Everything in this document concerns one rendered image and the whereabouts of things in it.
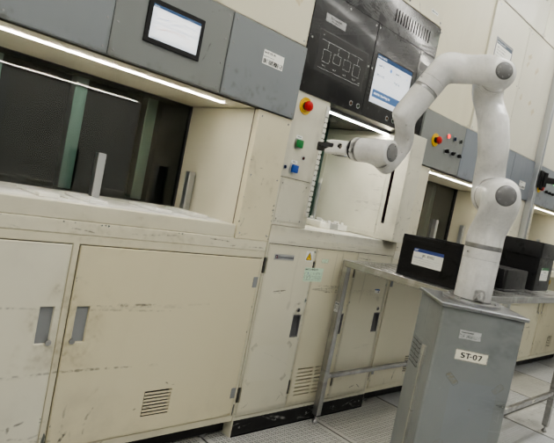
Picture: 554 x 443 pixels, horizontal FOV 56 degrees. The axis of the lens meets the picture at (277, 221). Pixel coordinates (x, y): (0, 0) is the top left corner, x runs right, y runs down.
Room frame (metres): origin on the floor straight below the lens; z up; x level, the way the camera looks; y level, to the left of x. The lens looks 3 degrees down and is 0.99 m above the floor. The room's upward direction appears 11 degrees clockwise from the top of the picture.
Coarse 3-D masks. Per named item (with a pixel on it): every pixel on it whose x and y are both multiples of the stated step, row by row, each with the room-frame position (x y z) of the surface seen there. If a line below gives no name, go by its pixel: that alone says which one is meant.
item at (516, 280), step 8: (504, 272) 2.31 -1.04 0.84; (512, 272) 2.35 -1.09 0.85; (520, 272) 2.43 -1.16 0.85; (496, 280) 2.33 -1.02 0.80; (504, 280) 2.31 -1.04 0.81; (512, 280) 2.37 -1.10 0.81; (520, 280) 2.44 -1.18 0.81; (496, 288) 2.32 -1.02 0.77; (504, 288) 2.31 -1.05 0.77; (512, 288) 2.38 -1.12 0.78; (520, 288) 2.46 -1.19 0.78
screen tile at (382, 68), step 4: (380, 64) 2.34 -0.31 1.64; (384, 64) 2.36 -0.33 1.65; (380, 68) 2.34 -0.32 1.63; (384, 68) 2.37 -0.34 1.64; (388, 68) 2.38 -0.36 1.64; (376, 72) 2.33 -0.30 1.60; (380, 72) 2.35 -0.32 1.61; (384, 72) 2.37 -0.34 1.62; (388, 72) 2.39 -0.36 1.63; (392, 72) 2.41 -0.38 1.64; (376, 76) 2.34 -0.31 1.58; (388, 76) 2.39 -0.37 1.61; (392, 76) 2.41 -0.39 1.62; (376, 80) 2.34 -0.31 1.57; (380, 80) 2.36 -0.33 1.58; (388, 80) 2.40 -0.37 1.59; (376, 84) 2.34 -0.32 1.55; (380, 84) 2.36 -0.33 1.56; (384, 84) 2.38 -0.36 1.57; (388, 84) 2.40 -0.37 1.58; (380, 88) 2.36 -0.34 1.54; (384, 88) 2.39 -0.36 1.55; (388, 88) 2.40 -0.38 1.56; (388, 92) 2.41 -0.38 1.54
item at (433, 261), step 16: (416, 240) 2.16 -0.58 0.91; (432, 240) 2.11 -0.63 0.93; (400, 256) 2.20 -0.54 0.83; (416, 256) 2.15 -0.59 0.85; (432, 256) 2.09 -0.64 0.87; (448, 256) 2.04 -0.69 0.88; (400, 272) 2.19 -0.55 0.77; (416, 272) 2.13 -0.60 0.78; (432, 272) 2.08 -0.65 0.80; (448, 272) 2.03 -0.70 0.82
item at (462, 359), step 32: (416, 320) 1.88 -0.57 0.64; (448, 320) 1.63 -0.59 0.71; (480, 320) 1.62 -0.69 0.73; (512, 320) 1.62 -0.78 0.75; (416, 352) 1.80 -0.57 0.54; (448, 352) 1.63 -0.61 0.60; (480, 352) 1.62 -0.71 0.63; (512, 352) 1.62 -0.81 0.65; (416, 384) 1.70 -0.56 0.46; (448, 384) 1.63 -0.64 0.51; (480, 384) 1.62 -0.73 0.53; (416, 416) 1.65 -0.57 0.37; (448, 416) 1.62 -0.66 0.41; (480, 416) 1.62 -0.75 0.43
